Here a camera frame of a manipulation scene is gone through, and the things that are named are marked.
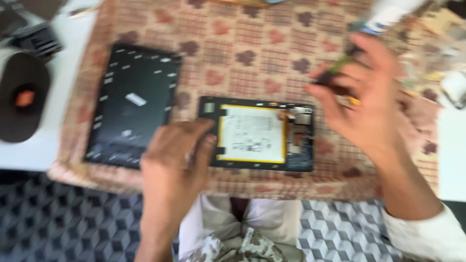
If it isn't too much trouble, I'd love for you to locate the person's left hand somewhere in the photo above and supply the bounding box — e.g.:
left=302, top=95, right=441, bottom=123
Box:
left=141, top=119, right=218, bottom=198

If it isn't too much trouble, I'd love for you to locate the person's right hand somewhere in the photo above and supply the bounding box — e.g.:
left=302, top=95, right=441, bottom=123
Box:
left=305, top=32, right=405, bottom=165

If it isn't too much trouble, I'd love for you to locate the green and black screwdriver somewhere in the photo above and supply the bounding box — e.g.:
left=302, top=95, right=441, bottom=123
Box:
left=315, top=44, right=365, bottom=88

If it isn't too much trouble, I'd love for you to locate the tablet with yellow-edged battery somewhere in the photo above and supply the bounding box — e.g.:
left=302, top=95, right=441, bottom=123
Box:
left=198, top=95, right=316, bottom=172

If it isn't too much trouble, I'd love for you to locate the black tablet back cover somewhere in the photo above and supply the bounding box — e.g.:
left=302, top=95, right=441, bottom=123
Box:
left=83, top=42, right=183, bottom=170

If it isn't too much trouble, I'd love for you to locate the beige patterned cloth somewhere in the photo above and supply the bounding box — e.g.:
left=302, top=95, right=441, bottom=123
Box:
left=47, top=0, right=442, bottom=201

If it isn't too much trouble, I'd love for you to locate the white bottle with blue label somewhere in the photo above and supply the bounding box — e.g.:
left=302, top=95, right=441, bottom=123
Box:
left=349, top=0, right=428, bottom=36

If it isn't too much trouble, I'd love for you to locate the person's light clothing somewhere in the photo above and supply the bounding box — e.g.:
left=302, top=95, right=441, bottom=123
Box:
left=178, top=196, right=307, bottom=262

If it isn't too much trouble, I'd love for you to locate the heap of small parts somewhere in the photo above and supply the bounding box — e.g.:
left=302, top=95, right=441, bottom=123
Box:
left=399, top=5, right=466, bottom=91

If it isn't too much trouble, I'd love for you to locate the white rounded object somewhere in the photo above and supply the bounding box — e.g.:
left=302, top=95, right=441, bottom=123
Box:
left=440, top=70, right=466, bottom=110

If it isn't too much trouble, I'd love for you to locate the black cap with orange patch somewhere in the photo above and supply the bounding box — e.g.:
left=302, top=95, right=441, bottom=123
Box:
left=0, top=50, right=51, bottom=143

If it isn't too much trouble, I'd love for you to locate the black ribbed device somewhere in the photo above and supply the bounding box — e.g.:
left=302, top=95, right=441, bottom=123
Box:
left=10, top=22, right=63, bottom=59

